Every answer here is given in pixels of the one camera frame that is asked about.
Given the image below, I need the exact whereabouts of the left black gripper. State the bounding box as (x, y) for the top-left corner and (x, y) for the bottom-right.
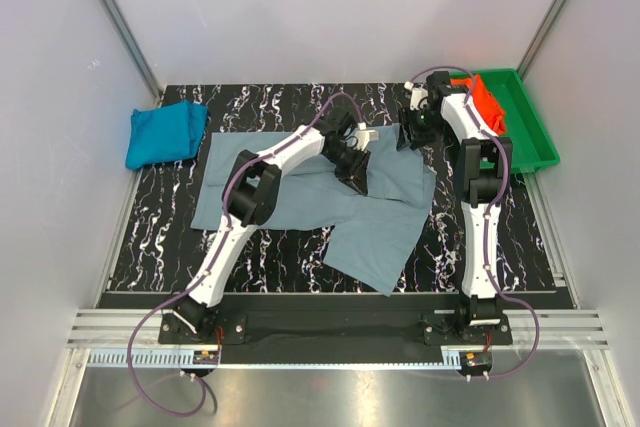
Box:
(323, 143), (371, 197)

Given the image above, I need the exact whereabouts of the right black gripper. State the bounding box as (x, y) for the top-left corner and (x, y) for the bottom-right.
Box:
(395, 107), (443, 152)

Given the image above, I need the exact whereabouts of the grey-blue t shirt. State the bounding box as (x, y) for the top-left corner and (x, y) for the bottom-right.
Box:
(190, 122), (436, 297)

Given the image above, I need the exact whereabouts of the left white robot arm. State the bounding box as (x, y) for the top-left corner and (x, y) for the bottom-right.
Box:
(172, 112), (379, 343)

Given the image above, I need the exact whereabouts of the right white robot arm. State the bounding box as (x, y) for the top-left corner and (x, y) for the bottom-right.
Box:
(396, 66), (513, 344)

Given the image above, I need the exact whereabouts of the orange t shirt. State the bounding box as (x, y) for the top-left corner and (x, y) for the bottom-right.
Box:
(472, 74), (507, 136)

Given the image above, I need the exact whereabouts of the green plastic tray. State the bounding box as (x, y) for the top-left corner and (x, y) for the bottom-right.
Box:
(476, 69), (560, 174)

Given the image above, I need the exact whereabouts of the teal folded t shirt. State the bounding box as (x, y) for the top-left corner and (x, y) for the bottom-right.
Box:
(125, 101), (208, 171)

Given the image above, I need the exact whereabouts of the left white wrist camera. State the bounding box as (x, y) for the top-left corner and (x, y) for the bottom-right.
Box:
(354, 122), (379, 151)

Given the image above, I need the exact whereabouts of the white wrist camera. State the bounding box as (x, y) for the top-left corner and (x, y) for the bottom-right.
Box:
(404, 81), (428, 111)
(354, 122), (379, 151)

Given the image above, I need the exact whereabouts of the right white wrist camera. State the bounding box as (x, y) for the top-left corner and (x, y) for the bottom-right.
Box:
(404, 81), (428, 111)

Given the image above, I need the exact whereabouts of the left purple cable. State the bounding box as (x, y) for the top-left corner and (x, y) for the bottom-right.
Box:
(127, 92), (366, 418)

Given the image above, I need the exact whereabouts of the right aluminium frame post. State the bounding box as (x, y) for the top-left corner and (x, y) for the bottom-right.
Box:
(517, 0), (570, 80)

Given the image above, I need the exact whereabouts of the aluminium frame post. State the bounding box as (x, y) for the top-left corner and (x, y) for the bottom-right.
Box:
(99, 0), (164, 99)
(517, 0), (570, 80)

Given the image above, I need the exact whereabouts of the aluminium front rail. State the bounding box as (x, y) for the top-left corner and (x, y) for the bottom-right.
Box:
(67, 310), (609, 376)

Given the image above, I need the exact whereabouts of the left aluminium frame post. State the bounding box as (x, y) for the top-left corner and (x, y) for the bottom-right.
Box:
(99, 0), (164, 99)

